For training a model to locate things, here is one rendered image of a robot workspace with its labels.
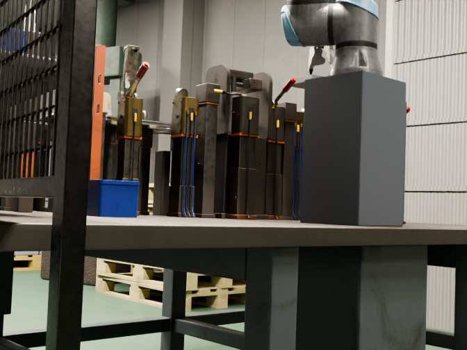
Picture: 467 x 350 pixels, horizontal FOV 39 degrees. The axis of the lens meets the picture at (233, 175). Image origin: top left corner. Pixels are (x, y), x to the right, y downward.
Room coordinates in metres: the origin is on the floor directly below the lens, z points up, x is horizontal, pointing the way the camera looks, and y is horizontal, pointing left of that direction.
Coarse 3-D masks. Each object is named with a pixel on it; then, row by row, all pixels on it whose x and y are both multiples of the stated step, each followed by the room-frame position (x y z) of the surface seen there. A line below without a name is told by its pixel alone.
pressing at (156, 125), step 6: (108, 120) 2.10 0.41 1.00; (114, 120) 2.02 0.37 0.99; (144, 120) 2.07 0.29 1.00; (150, 120) 2.09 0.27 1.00; (150, 126) 2.22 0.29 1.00; (156, 126) 2.21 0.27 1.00; (162, 126) 2.21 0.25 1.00; (168, 126) 2.12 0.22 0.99; (156, 132) 2.33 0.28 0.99; (162, 132) 2.34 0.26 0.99; (168, 132) 2.34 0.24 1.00
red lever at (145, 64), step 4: (144, 64) 1.90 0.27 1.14; (148, 64) 1.90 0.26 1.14; (140, 68) 1.90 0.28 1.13; (144, 68) 1.90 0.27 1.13; (140, 72) 1.91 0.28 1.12; (144, 72) 1.91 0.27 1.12; (136, 76) 1.93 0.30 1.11; (140, 76) 1.92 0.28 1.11; (136, 80) 1.94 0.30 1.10; (132, 84) 1.95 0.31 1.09; (136, 84) 1.95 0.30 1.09; (132, 88) 1.96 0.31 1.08; (128, 92) 1.98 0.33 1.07; (132, 92) 1.98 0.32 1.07; (128, 96) 1.99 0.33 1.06
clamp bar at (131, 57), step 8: (128, 48) 1.96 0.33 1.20; (136, 48) 1.98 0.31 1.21; (128, 56) 1.97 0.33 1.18; (136, 56) 1.98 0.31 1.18; (128, 64) 1.97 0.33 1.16; (136, 64) 1.99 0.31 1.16; (128, 72) 1.98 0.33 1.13; (136, 72) 1.99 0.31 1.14; (128, 80) 1.98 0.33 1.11; (128, 88) 1.99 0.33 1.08
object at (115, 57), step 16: (112, 0) 6.18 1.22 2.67; (112, 16) 6.18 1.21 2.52; (96, 32) 6.11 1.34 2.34; (112, 32) 6.19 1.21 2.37; (112, 48) 5.96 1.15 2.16; (112, 64) 5.96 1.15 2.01; (112, 80) 6.01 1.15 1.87; (112, 96) 6.01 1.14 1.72; (112, 112) 6.00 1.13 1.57; (48, 256) 6.17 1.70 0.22; (48, 272) 6.16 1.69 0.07; (96, 272) 5.87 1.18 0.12; (128, 272) 6.22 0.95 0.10
